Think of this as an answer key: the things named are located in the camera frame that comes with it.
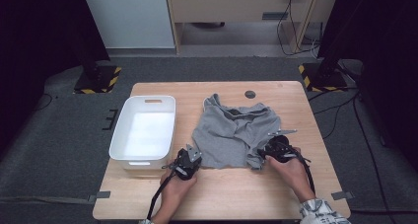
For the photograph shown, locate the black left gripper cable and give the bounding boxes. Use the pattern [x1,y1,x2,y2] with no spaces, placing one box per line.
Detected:
[146,171,175,220]

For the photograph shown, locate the thin black floor cable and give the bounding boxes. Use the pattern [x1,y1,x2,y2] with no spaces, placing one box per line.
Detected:
[33,93,54,112]

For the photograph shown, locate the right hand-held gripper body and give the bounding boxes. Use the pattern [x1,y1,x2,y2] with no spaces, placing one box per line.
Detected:
[267,128,299,163]

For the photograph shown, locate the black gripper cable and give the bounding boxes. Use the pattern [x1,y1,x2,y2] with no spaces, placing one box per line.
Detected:
[146,171,175,220]
[289,148,316,195]

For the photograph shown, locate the grey tape strip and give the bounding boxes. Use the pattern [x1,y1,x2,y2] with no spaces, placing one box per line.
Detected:
[88,190,111,204]
[330,190,355,201]

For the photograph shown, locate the white cabinet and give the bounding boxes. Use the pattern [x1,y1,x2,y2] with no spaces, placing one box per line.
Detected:
[80,0,175,50]

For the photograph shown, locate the black curtain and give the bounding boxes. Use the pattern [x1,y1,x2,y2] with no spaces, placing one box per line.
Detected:
[0,0,111,153]
[318,0,418,173]

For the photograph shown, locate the white plastic bin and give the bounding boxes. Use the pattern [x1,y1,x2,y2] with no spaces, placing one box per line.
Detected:
[108,95,177,171]

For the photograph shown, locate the light wooden desk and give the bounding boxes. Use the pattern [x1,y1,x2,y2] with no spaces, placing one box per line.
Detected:
[164,0,341,55]

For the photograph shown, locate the grey shorts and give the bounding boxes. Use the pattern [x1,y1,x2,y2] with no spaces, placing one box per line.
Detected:
[191,93,282,171]

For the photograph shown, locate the black hanging cable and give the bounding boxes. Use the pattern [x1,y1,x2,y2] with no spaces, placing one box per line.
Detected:
[276,0,321,57]

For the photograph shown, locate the person's left hand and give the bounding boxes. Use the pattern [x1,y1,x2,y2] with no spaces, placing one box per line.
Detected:
[160,169,199,214]

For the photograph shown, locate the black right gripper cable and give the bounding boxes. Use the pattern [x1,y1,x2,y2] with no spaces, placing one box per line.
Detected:
[289,148,316,195]

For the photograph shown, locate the person's right hand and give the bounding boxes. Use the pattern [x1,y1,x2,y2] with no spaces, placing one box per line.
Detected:
[263,146,316,203]

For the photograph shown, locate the black stand base yellow stripes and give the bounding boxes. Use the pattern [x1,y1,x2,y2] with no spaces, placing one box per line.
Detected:
[73,65,122,95]
[298,62,349,93]

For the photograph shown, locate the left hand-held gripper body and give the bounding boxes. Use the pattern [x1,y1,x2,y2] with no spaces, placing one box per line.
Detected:
[162,143,203,182]

